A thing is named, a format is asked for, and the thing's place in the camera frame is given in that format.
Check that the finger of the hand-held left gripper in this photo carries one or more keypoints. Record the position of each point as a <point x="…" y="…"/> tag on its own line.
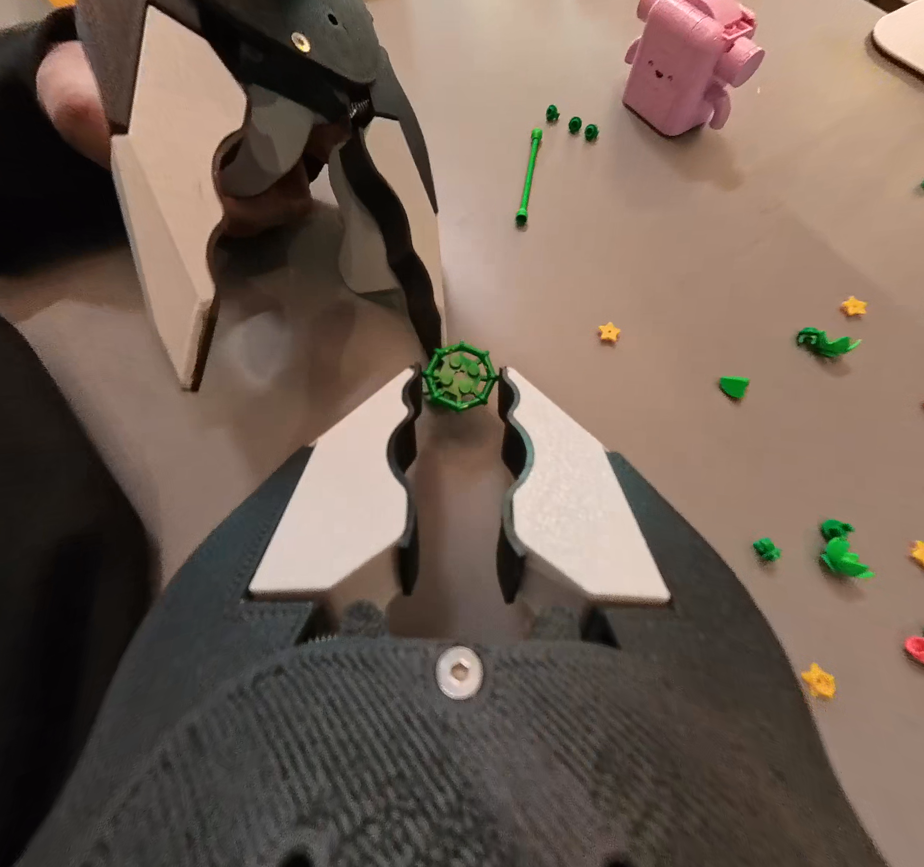
<point x="173" y="159"/>
<point x="361" y="246"/>

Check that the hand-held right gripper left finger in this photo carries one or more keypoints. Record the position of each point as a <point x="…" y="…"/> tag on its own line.
<point x="339" y="520"/>

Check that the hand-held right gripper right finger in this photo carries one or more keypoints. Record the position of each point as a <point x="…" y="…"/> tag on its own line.
<point x="577" y="520"/>

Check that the green spoked wheel piece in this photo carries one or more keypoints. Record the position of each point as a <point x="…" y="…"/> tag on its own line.
<point x="451" y="403"/>

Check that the green round plate nut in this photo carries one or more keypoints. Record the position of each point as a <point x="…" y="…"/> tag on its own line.
<point x="460" y="376"/>

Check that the thin green rod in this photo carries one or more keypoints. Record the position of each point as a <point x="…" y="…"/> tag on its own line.
<point x="529" y="177"/>

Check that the person's left forearm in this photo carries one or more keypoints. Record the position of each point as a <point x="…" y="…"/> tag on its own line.
<point x="43" y="217"/>

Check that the person's left hand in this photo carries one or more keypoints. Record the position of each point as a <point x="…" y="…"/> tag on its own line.
<point x="68" y="101"/>

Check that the small green stud piece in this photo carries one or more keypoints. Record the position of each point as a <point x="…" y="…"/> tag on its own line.
<point x="766" y="549"/>

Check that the green leaf piece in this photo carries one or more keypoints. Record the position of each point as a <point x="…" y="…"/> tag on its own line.
<point x="734" y="386"/>

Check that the bright green leaves piece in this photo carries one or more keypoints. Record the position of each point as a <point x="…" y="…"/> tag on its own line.
<point x="844" y="564"/>

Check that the person's black jacket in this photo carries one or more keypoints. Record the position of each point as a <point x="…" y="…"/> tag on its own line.
<point x="58" y="520"/>

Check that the small orange star piece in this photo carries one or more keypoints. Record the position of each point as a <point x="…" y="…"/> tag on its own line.
<point x="819" y="679"/>
<point x="918" y="553"/>

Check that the green curled leaves piece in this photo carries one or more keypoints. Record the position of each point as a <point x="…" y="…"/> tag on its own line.
<point x="826" y="343"/>

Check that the pink flower piece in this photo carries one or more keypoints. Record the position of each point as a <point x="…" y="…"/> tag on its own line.
<point x="915" y="647"/>

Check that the pink toy figure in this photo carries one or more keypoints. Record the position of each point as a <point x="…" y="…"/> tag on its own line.
<point x="678" y="65"/>

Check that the white flat board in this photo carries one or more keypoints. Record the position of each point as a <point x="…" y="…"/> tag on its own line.
<point x="906" y="36"/>

